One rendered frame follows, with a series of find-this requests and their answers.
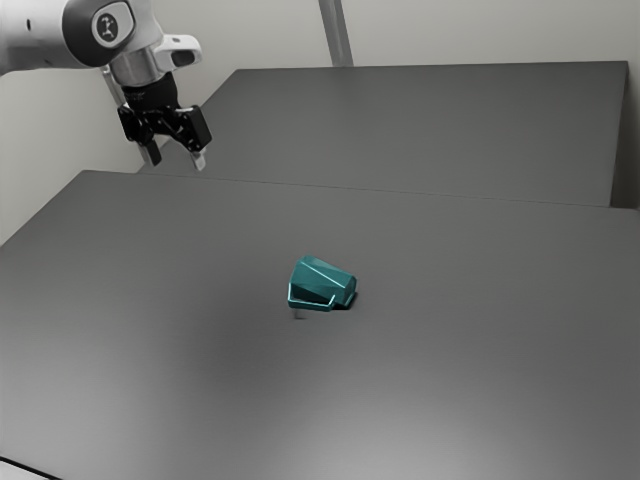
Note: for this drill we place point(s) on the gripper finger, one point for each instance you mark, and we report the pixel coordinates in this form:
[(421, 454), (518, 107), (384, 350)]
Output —
[(134, 127), (194, 130)]

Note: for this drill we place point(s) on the teal faceted mug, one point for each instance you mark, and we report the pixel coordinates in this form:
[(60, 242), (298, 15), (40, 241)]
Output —
[(315, 280)]

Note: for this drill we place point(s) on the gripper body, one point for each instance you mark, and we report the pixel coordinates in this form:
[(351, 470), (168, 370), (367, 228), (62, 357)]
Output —
[(150, 97)]

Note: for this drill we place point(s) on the grey upright post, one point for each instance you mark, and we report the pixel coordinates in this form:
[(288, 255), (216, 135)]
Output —
[(336, 35)]

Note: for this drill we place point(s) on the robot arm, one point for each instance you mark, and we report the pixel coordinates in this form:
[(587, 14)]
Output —
[(55, 35)]

